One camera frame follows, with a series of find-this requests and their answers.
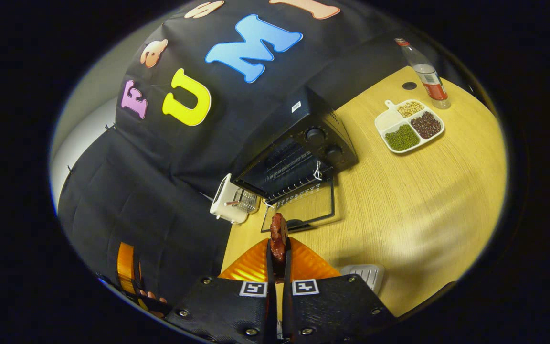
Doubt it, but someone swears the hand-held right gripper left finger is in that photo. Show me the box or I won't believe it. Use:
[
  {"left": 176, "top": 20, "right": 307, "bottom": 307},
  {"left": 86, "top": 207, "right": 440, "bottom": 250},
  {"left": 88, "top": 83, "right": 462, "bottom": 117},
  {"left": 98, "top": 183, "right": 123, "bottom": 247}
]
[{"left": 165, "top": 238, "right": 276, "bottom": 344}]

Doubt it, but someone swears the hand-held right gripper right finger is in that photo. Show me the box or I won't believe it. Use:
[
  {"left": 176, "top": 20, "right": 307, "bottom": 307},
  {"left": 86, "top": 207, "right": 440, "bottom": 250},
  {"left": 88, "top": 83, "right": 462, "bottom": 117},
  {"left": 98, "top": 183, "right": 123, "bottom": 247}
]
[{"left": 282, "top": 236, "right": 397, "bottom": 344}]

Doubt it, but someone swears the red-brown meat strip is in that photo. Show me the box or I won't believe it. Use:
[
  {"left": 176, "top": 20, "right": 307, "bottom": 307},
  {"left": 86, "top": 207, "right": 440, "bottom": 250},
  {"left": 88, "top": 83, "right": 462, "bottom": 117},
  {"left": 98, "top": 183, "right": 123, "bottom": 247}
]
[{"left": 269, "top": 213, "right": 289, "bottom": 263}]

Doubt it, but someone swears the black electric oven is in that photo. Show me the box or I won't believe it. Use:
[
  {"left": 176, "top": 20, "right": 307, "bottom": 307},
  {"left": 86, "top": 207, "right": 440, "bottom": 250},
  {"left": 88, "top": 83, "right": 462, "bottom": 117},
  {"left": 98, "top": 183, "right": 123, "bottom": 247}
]
[{"left": 231, "top": 86, "right": 358, "bottom": 235}]

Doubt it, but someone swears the white ribbed plate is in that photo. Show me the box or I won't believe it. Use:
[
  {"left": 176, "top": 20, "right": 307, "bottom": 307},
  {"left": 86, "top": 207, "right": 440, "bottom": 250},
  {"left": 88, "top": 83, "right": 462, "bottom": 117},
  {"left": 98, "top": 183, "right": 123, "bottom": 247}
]
[{"left": 339, "top": 264, "right": 385, "bottom": 294}]

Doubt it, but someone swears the white toaster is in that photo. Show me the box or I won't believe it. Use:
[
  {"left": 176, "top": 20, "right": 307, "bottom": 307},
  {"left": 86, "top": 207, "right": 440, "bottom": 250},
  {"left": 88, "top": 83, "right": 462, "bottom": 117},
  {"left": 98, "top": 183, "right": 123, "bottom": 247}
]
[{"left": 210, "top": 173, "right": 249, "bottom": 224}]

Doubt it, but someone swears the white divided dish of beans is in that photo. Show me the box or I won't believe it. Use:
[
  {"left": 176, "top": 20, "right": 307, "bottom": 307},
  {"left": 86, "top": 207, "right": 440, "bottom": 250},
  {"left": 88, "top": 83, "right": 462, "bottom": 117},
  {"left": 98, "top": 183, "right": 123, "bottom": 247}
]
[{"left": 374, "top": 99, "right": 445, "bottom": 154}]

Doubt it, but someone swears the clear bottle with red label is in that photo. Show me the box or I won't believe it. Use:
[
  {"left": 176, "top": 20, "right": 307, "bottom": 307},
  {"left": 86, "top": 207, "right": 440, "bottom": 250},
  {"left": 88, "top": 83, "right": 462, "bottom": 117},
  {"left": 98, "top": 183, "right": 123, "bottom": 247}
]
[{"left": 394, "top": 37, "right": 451, "bottom": 109}]

